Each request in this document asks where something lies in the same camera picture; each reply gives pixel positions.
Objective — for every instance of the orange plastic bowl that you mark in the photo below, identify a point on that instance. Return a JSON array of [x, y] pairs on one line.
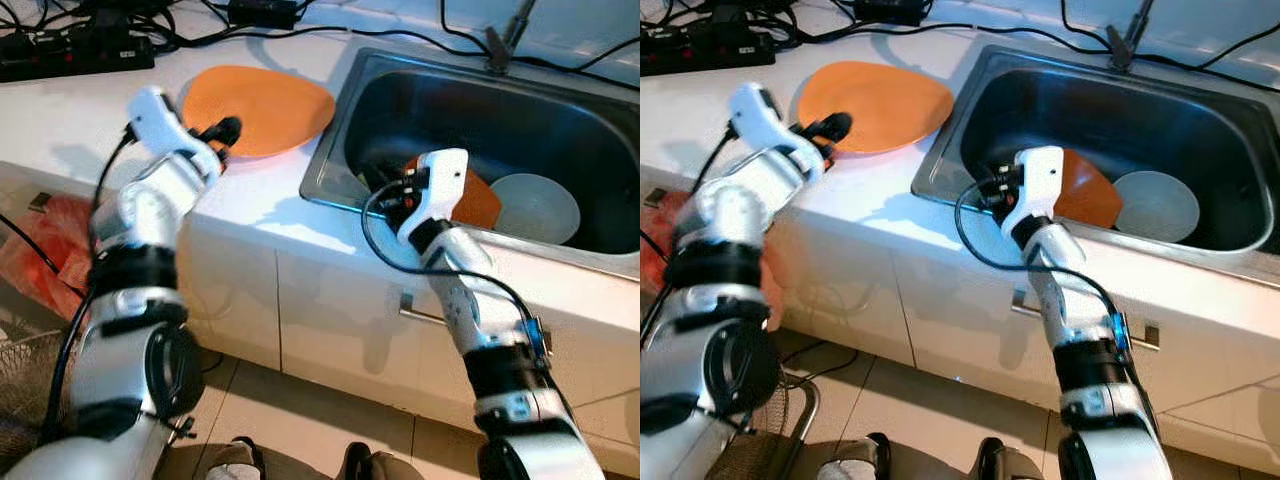
[[1090, 190], [480, 200]]

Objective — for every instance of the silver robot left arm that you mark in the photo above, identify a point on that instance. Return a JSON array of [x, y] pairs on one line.
[[735, 210], [125, 215]]

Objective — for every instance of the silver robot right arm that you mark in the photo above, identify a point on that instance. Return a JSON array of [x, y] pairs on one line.
[[1060, 290], [465, 300]]

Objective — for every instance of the orange plastic plate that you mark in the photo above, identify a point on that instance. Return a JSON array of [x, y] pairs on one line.
[[890, 95], [270, 100]]

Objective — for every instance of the stainless steel sink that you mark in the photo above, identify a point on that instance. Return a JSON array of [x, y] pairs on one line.
[[480, 120], [1100, 110]]

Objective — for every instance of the black power adapter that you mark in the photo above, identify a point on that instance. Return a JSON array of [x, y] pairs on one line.
[[887, 10], [262, 13]]

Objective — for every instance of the pale grey bowl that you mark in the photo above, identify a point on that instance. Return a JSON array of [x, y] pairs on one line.
[[1160, 207], [540, 210]]

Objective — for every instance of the black power strip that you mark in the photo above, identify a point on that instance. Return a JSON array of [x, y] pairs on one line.
[[70, 58], [700, 50]]

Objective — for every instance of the dark metal faucet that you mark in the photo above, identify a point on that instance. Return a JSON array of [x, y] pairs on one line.
[[498, 55], [1120, 52]]

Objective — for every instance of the orange plastic bag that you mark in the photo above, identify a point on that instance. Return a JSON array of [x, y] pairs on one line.
[[40, 260], [655, 230]]

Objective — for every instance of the grey robot right foot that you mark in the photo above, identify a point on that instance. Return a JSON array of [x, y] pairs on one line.
[[1015, 463], [385, 465]]

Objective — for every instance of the grey robot foot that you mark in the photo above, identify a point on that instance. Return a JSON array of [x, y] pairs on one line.
[[232, 462], [1015, 463], [858, 460], [385, 465]]

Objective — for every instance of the grey robot left foot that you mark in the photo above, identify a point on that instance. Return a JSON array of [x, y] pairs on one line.
[[232, 462], [858, 460]]

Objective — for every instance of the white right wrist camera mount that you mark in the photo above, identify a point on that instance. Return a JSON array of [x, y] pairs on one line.
[[440, 185], [1040, 180]]

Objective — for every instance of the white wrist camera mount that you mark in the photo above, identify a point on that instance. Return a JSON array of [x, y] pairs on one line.
[[160, 120], [760, 115], [1040, 180], [440, 185]]

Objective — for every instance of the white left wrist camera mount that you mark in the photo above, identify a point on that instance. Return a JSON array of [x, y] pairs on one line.
[[760, 115], [160, 120]]

